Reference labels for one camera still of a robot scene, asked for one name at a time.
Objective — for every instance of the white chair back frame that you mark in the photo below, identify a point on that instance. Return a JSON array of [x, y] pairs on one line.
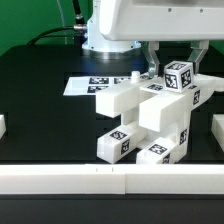
[[119, 98]]

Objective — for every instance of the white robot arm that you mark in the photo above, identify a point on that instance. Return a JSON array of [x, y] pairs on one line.
[[98, 46]]

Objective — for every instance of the white part at edge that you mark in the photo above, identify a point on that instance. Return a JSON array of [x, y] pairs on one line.
[[218, 129], [2, 126]]

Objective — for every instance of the white chair seat part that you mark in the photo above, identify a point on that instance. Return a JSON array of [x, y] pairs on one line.
[[156, 133]]

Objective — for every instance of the white tagged cube block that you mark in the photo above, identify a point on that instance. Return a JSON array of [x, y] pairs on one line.
[[178, 76]]

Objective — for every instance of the white part at right edge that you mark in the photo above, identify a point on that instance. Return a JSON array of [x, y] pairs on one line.
[[218, 129]]

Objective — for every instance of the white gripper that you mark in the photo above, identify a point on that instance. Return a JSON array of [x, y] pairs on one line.
[[163, 20]]

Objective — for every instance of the white front rail fixture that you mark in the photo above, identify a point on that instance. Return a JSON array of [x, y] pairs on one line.
[[111, 179]]

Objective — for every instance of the white sheet with four tags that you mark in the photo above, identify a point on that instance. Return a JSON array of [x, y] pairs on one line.
[[89, 85]]

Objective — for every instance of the white part at left edge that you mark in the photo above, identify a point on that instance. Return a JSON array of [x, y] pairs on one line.
[[2, 126]]

